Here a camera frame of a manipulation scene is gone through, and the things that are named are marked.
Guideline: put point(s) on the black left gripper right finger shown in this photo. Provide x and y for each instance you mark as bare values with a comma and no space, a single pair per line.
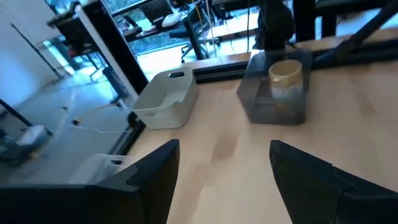
342,199

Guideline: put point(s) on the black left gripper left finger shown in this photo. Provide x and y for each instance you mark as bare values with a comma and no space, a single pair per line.
93,202

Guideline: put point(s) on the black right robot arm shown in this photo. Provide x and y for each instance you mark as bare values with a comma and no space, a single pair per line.
273,25

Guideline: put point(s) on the dark smoky plastic bin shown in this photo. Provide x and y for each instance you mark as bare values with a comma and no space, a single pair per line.
264,109

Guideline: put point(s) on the light grey plastic bin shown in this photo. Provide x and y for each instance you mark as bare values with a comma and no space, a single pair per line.
168,102

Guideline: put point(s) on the black desk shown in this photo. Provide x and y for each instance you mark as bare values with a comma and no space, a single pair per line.
303,18

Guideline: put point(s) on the office chair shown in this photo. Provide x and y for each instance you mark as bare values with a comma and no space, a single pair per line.
194,46

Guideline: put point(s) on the white game controller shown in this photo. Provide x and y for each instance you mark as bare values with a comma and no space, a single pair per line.
170,19

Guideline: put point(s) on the black laptop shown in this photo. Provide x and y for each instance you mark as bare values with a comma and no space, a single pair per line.
155,9

